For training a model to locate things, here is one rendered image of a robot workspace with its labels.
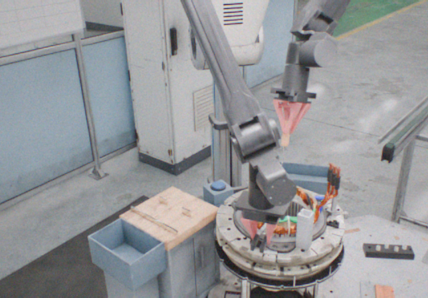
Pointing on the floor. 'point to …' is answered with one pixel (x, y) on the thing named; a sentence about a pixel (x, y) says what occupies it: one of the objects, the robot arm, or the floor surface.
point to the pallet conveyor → (389, 154)
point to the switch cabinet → (166, 86)
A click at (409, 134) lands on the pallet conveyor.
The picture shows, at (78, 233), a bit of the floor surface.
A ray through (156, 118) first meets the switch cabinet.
